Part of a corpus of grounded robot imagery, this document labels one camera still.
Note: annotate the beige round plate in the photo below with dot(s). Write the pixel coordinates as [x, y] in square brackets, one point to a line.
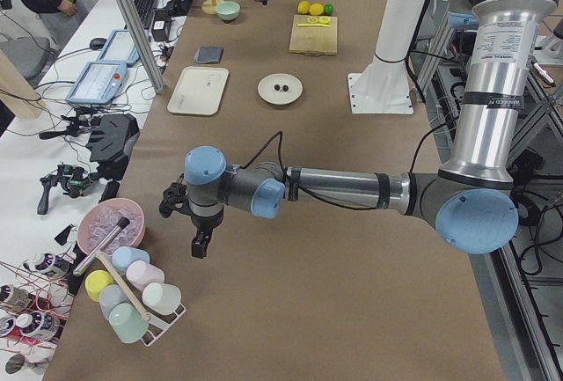
[268, 93]

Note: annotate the white rabbit tray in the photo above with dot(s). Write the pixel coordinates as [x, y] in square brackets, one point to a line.
[199, 91]

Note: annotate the yellow lemon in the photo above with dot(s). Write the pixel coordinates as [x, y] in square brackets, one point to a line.
[317, 9]
[303, 7]

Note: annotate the mint green bowl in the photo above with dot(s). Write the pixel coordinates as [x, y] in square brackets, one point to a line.
[228, 11]

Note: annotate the wooden cutting board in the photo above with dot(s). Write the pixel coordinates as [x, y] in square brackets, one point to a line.
[313, 40]

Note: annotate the pink cup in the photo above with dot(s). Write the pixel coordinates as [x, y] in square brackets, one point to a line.
[140, 274]

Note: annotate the grey folded cloth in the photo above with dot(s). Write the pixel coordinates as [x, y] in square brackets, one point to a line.
[208, 54]

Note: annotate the white cup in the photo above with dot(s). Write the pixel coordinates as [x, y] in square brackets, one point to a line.
[163, 298]

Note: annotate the metal tongs in bowl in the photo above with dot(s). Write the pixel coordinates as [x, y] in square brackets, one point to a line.
[84, 263]

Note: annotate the blue cup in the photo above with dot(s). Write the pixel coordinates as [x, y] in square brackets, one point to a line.
[124, 256]

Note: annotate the pastel cup rack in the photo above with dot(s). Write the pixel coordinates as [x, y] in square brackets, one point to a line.
[159, 324]

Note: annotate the pink bowl with ice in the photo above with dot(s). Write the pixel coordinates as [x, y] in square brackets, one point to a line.
[99, 221]

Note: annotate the grey cup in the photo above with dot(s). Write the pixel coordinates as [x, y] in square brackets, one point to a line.
[111, 296]

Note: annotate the yellow cup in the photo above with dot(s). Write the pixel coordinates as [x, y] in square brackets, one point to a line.
[95, 282]

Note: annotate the black keyboard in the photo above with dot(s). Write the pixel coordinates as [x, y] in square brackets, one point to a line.
[145, 10]

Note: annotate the mint cup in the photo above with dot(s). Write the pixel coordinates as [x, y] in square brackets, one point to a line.
[127, 323]

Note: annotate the black controller stand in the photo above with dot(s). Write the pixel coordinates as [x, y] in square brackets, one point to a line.
[111, 143]

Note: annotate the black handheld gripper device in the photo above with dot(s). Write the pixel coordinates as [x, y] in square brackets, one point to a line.
[73, 179]

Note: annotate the blue teach pendant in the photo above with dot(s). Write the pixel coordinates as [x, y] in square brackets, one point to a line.
[97, 84]
[119, 47]

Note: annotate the computer mouse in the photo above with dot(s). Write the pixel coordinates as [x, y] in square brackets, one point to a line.
[97, 43]

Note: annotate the bottle rack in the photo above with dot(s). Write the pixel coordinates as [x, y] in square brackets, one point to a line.
[25, 292]

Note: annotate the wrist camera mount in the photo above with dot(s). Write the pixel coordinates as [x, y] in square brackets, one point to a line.
[175, 199]

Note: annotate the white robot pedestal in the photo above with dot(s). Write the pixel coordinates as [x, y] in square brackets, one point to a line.
[383, 88]

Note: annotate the aluminium frame post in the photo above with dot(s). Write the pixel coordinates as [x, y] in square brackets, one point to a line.
[142, 45]

